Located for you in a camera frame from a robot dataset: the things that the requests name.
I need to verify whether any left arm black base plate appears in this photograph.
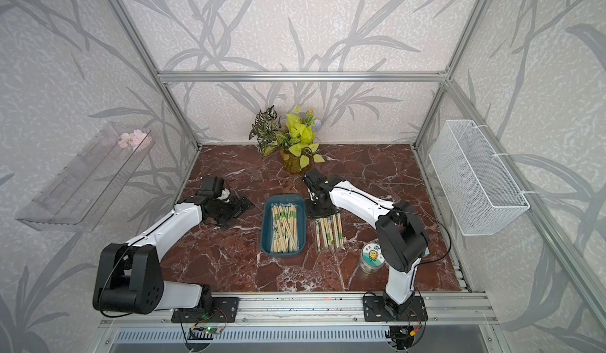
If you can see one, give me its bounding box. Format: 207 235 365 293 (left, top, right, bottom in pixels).
170 296 240 324

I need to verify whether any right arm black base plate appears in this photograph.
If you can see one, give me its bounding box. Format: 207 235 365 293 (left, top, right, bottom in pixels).
361 292 428 323

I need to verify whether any teal plastic storage box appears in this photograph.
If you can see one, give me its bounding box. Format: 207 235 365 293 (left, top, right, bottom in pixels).
260 194 306 258

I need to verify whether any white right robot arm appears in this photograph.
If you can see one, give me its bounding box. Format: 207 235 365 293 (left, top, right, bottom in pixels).
303 169 429 307

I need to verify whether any pink artificial flower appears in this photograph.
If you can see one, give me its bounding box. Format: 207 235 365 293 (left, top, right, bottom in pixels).
117 129 153 152

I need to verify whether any white wire mesh basket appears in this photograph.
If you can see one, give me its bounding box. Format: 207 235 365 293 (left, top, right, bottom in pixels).
429 119 530 236

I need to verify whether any round canister with green label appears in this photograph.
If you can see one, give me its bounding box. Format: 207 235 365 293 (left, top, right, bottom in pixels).
359 242 385 275

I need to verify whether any artificial green potted plant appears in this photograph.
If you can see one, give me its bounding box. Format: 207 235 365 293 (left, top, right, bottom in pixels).
249 106 325 175

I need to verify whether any aluminium front rail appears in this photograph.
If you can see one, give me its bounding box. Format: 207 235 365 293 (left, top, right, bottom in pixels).
98 292 498 328

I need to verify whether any clear acrylic wall shelf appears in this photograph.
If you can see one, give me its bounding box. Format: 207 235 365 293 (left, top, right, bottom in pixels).
16 123 155 232

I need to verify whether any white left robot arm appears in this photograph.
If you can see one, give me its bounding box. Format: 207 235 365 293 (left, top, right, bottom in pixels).
92 176 252 318

